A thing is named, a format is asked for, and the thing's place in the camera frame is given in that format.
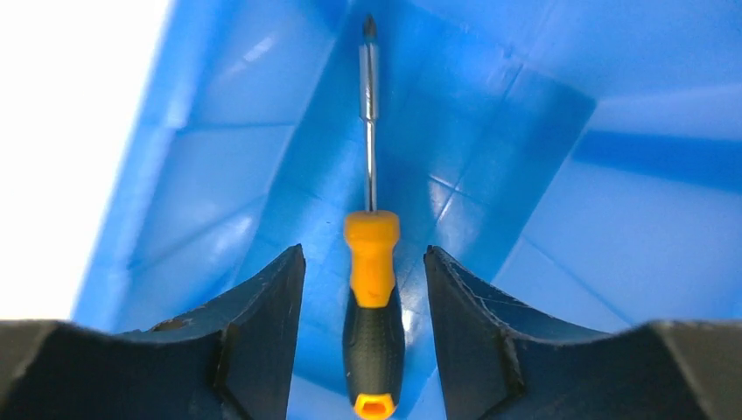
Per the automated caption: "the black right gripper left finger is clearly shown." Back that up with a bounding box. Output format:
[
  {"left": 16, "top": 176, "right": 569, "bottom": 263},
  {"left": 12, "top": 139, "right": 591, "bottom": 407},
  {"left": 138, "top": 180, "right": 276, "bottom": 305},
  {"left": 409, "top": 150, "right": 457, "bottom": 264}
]
[{"left": 1, "top": 245, "right": 305, "bottom": 419}]

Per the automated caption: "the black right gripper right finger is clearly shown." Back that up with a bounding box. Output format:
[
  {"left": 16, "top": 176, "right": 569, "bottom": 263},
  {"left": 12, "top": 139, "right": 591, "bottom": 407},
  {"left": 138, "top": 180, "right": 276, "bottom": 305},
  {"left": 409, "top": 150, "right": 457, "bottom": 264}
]
[{"left": 423, "top": 246, "right": 741, "bottom": 419}]

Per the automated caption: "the yellow black handled screwdriver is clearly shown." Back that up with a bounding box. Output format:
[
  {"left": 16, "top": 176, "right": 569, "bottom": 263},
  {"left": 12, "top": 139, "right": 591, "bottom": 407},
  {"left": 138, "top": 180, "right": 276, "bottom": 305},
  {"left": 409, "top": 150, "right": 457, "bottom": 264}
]
[{"left": 342, "top": 16, "right": 405, "bottom": 419}]

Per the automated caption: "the blue plastic bin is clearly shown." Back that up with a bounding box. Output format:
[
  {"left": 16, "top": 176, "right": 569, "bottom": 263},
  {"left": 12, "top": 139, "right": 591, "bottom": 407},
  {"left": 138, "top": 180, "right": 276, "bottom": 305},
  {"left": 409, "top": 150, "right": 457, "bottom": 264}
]
[{"left": 72, "top": 1, "right": 741, "bottom": 419}]

